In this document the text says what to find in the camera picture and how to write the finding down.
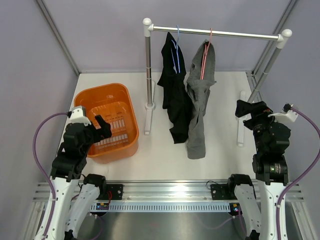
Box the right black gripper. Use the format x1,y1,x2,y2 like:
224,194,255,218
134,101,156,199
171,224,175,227
235,99,284,153

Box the grey shorts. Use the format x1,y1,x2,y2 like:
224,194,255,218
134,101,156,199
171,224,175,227
186,39,216,160

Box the black shorts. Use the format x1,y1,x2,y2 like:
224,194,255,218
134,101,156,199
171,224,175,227
157,32,192,144

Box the pink wire hanger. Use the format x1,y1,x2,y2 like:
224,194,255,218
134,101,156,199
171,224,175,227
200,28,213,80

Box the blue wire hanger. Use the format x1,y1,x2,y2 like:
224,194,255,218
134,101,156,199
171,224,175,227
171,25,181,74

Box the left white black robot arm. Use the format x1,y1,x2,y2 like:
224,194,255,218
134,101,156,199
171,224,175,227
32,111,112,240

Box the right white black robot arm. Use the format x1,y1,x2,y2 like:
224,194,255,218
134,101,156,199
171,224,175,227
226,99,291,240

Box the orange plastic basket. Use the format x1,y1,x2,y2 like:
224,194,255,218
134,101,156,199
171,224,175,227
74,83,139,164

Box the silver white clothes rack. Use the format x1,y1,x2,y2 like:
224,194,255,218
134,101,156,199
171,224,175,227
142,18,293,135

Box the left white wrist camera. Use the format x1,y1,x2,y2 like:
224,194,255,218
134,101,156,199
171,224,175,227
67,105,92,127

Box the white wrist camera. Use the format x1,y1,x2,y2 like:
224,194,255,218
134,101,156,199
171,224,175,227
268,103,298,124
67,105,92,127

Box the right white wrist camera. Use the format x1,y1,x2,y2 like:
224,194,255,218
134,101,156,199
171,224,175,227
268,103,298,124

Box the aluminium mounting rail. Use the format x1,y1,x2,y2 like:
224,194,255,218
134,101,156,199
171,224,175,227
32,180,304,202

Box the white slotted cable duct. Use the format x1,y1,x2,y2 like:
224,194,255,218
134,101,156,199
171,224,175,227
89,202,231,213

